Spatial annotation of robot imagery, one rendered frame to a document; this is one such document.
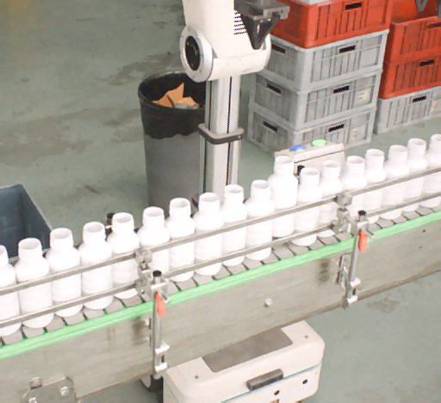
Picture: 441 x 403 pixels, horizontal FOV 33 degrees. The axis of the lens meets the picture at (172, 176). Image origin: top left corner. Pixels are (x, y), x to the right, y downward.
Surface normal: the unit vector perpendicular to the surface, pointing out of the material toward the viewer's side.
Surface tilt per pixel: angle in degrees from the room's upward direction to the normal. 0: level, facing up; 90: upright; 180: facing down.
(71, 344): 90
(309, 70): 90
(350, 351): 0
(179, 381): 31
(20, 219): 90
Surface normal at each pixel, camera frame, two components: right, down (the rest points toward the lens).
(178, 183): -0.21, 0.54
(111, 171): 0.01, -0.87
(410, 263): 0.45, 0.44
